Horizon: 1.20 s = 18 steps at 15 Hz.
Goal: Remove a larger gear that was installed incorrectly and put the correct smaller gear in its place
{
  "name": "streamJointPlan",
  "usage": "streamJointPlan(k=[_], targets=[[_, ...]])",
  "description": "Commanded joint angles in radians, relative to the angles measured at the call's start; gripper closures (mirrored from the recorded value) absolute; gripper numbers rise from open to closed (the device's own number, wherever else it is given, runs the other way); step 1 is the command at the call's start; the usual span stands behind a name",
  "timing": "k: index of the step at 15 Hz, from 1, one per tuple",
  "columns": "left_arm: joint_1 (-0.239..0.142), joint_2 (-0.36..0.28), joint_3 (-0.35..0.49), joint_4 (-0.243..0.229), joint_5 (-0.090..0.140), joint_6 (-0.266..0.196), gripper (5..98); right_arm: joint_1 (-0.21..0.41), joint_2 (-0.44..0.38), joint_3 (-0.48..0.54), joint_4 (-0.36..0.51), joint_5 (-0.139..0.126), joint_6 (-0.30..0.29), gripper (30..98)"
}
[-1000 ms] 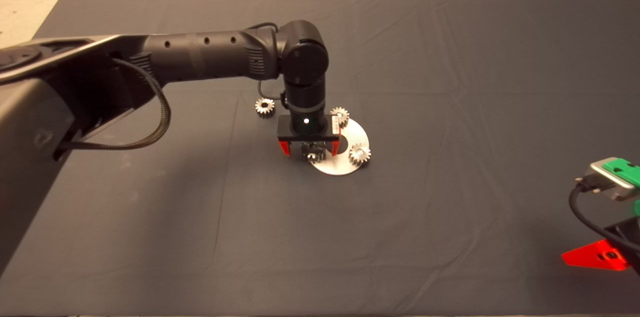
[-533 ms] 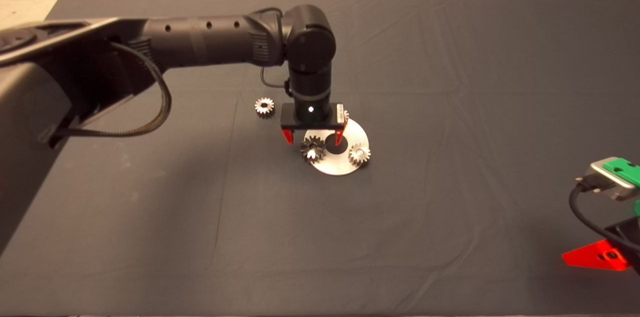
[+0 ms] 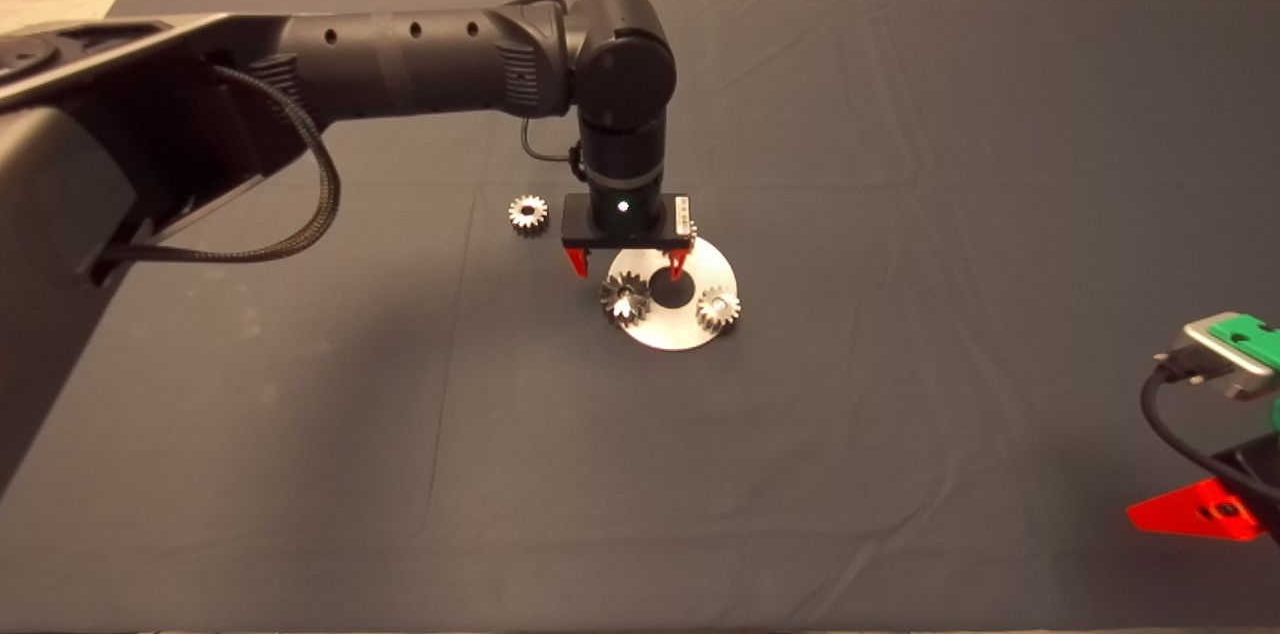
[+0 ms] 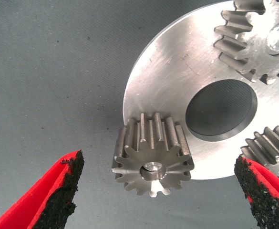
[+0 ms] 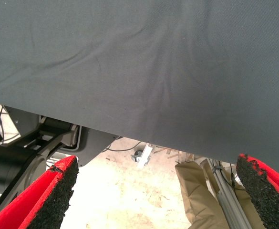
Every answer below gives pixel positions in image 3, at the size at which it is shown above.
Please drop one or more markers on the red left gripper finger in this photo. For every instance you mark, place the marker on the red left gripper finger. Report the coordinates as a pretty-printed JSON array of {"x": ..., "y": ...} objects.
[
  {"x": 578, "y": 262},
  {"x": 678, "y": 262}
]

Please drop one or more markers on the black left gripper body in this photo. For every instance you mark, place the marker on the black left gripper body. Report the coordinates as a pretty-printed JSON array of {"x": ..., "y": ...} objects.
[{"x": 620, "y": 224}]

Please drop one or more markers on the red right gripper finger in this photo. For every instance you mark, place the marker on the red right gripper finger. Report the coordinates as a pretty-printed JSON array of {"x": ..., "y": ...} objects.
[{"x": 1200, "y": 512}]

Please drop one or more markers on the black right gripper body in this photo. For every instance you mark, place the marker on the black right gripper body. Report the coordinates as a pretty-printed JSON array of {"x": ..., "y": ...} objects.
[{"x": 1255, "y": 474}]

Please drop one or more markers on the large steel gear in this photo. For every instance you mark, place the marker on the large steel gear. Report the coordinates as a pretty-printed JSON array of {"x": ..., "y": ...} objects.
[{"x": 625, "y": 302}]

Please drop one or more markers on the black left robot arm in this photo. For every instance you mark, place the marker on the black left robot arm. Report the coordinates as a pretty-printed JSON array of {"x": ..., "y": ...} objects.
[{"x": 400, "y": 64}]

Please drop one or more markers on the round metal plate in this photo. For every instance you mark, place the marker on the round metal plate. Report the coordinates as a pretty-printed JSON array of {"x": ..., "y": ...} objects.
[{"x": 670, "y": 332}]

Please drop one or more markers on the dark grey table cloth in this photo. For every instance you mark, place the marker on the dark grey table cloth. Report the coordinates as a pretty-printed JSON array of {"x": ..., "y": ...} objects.
[{"x": 800, "y": 464}]

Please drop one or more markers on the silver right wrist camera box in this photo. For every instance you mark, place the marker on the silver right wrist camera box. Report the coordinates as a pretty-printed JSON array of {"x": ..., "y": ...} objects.
[{"x": 1215, "y": 349}]

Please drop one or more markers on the green right camera mount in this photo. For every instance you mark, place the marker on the green right camera mount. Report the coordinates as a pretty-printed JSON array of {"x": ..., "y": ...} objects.
[{"x": 1250, "y": 334}]

